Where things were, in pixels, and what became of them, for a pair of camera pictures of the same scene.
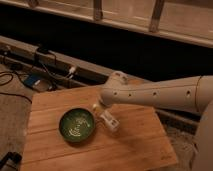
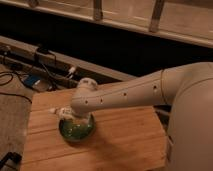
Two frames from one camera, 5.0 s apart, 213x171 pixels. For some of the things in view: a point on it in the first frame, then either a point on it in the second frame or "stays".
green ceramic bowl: x=76 y=125 stays
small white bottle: x=109 y=120 -> x=62 y=112
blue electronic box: x=32 y=80 stays
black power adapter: x=43 y=49 stays
